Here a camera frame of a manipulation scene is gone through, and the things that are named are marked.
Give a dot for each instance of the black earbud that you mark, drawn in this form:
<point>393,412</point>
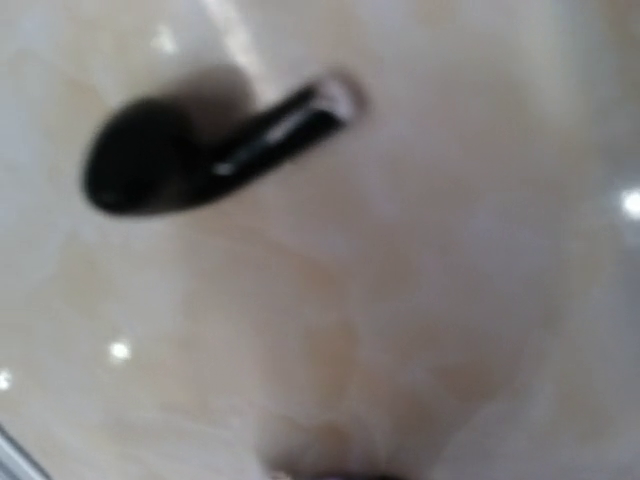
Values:
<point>150,159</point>

